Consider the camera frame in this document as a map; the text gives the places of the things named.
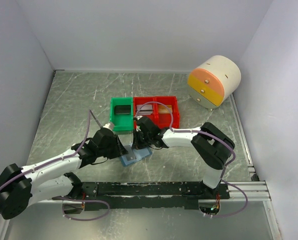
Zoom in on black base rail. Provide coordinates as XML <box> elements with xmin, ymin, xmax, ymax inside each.
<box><xmin>51</xmin><ymin>181</ymin><xmax>231</xmax><ymax>212</ymax></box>

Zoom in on grey card in holder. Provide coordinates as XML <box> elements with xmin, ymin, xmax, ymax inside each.
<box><xmin>125</xmin><ymin>145</ymin><xmax>137</xmax><ymax>164</ymax></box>

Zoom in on white striped card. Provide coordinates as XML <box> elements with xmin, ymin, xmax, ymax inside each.
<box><xmin>136</xmin><ymin>104</ymin><xmax>154</xmax><ymax>116</ymax></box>

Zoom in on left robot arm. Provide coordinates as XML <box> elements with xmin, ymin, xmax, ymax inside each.
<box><xmin>0</xmin><ymin>127</ymin><xmax>128</xmax><ymax>220</ymax></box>

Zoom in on blue card holder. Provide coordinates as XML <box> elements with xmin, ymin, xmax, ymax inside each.
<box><xmin>120</xmin><ymin>145</ymin><xmax>152</xmax><ymax>167</ymax></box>

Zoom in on gold card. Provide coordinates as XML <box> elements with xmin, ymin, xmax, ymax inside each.
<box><xmin>158</xmin><ymin>104</ymin><xmax>173</xmax><ymax>115</ymax></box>

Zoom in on red plastic bin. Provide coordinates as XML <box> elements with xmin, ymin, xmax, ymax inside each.
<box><xmin>155</xmin><ymin>96</ymin><xmax>180</xmax><ymax>129</ymax></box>
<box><xmin>133</xmin><ymin>96</ymin><xmax>156</xmax><ymax>123</ymax></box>

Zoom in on round drawer cabinet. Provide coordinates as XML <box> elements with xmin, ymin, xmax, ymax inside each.
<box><xmin>187</xmin><ymin>55</ymin><xmax>242</xmax><ymax>110</ymax></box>

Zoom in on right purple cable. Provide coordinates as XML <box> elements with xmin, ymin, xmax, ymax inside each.
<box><xmin>133</xmin><ymin>101</ymin><xmax>236</xmax><ymax>181</ymax></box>

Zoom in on black card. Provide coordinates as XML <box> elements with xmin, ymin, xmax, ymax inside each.
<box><xmin>114</xmin><ymin>105</ymin><xmax>132</xmax><ymax>116</ymax></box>

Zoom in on green plastic bin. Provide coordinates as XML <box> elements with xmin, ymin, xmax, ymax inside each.
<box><xmin>109</xmin><ymin>97</ymin><xmax>134</xmax><ymax>132</ymax></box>

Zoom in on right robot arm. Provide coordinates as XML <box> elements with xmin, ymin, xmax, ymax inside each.
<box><xmin>132</xmin><ymin>116</ymin><xmax>236</xmax><ymax>199</ymax></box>

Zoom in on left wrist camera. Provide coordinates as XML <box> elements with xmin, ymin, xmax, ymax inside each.
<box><xmin>103</xmin><ymin>122</ymin><xmax>115</xmax><ymax>132</ymax></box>

